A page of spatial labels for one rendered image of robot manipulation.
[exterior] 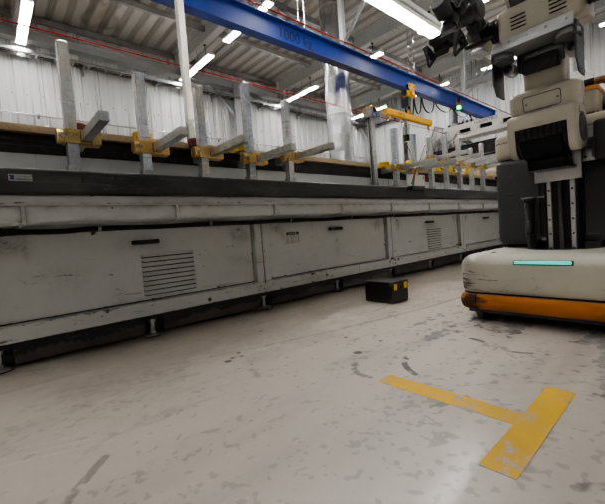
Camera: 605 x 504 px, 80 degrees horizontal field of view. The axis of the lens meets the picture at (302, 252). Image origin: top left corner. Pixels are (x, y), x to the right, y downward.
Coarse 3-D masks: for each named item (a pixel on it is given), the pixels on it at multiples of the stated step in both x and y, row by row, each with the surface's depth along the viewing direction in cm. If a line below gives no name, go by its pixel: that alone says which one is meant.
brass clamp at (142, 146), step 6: (132, 144) 141; (138, 144) 140; (144, 144) 142; (150, 144) 143; (132, 150) 142; (138, 150) 141; (144, 150) 142; (150, 150) 143; (168, 150) 148; (156, 156) 149; (162, 156) 150
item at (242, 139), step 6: (234, 138) 145; (240, 138) 142; (246, 138) 142; (222, 144) 152; (228, 144) 149; (234, 144) 145; (240, 144) 145; (210, 150) 160; (216, 150) 156; (222, 150) 153; (228, 150) 153
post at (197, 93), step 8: (192, 88) 158; (200, 88) 158; (192, 96) 159; (200, 96) 158; (200, 104) 158; (200, 112) 158; (200, 120) 158; (200, 128) 158; (200, 136) 158; (200, 144) 158; (200, 160) 159; (208, 160) 160; (200, 168) 160; (208, 168) 160
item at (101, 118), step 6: (96, 114) 109; (102, 114) 108; (108, 114) 110; (90, 120) 115; (96, 120) 110; (102, 120) 109; (108, 120) 110; (90, 126) 116; (96, 126) 114; (102, 126) 114; (84, 132) 123; (90, 132) 119; (96, 132) 119; (84, 138) 125; (90, 138) 125
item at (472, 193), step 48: (0, 192) 112; (48, 192) 120; (96, 192) 129; (144, 192) 140; (192, 192) 153; (240, 192) 169; (288, 192) 188; (336, 192) 212; (384, 192) 243; (432, 192) 285; (480, 192) 345
